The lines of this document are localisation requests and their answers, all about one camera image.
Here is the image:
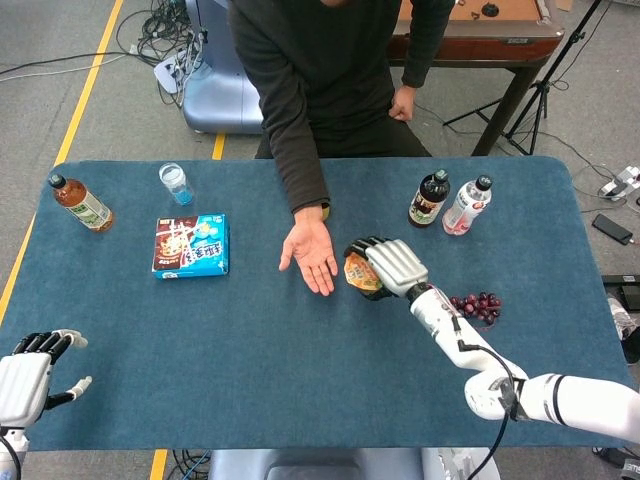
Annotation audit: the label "black tripod stand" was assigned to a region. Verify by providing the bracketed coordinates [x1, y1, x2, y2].
[442, 0, 606, 157]

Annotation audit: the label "person's right arm black sleeve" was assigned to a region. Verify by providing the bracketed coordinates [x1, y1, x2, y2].
[229, 0, 331, 215]

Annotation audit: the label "white power strip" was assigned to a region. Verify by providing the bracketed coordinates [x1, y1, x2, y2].
[598, 166, 640, 200]

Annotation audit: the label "clear pink drink bottle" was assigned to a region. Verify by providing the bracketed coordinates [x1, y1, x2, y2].
[441, 174, 494, 237]

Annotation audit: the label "blue snack box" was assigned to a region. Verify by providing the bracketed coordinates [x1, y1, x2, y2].
[151, 213, 231, 280]

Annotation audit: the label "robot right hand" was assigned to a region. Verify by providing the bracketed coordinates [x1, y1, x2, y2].
[344, 236, 431, 301]

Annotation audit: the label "black smartphone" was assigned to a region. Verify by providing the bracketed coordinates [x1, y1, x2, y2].
[591, 213, 635, 246]

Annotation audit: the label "tangle of black floor cables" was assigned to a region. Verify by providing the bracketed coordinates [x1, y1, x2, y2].
[117, 0, 209, 109]

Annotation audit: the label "amber tea bottle green label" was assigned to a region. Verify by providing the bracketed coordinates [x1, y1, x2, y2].
[48, 173, 115, 234]

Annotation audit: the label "blue felt table cover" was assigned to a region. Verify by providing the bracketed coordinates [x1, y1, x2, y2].
[0, 155, 640, 451]

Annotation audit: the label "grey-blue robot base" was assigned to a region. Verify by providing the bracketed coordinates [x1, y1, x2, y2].
[207, 447, 501, 480]

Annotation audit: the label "person's arm black sleeve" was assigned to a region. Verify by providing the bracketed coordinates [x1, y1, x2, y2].
[399, 0, 456, 90]
[229, 0, 331, 215]

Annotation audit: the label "long grey floor cable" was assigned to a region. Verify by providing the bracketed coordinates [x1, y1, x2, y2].
[0, 49, 131, 81]

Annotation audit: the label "purple grape bunch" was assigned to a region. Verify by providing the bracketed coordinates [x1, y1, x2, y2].
[448, 291, 503, 327]

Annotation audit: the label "clear jar blue contents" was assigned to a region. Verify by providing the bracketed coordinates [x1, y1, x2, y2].
[158, 162, 196, 207]

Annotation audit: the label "person's left arm black sleeve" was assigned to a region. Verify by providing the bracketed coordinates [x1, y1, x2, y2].
[399, 0, 456, 90]

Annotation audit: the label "brown wooden game table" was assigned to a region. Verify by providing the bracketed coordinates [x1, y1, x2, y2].
[387, 0, 566, 157]

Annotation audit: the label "person's right hand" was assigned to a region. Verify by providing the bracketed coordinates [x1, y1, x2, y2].
[278, 204, 340, 297]

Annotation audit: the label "blue-grey machine housing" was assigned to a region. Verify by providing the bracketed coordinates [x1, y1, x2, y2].
[180, 0, 265, 135]

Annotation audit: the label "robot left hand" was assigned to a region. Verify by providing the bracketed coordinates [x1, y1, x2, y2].
[0, 328, 94, 429]

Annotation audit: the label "orange snack packet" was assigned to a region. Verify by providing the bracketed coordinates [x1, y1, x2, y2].
[343, 251, 386, 296]

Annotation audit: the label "person's left hand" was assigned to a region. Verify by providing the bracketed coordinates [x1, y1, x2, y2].
[388, 84, 419, 123]

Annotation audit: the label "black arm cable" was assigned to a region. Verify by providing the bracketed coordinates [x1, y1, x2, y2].
[452, 309, 526, 480]

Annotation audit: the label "dark tea bottle black cap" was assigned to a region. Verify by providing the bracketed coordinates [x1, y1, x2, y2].
[407, 168, 452, 230]

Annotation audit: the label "person's torso black sweater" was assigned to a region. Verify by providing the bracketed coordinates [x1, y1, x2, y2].
[227, 0, 434, 160]

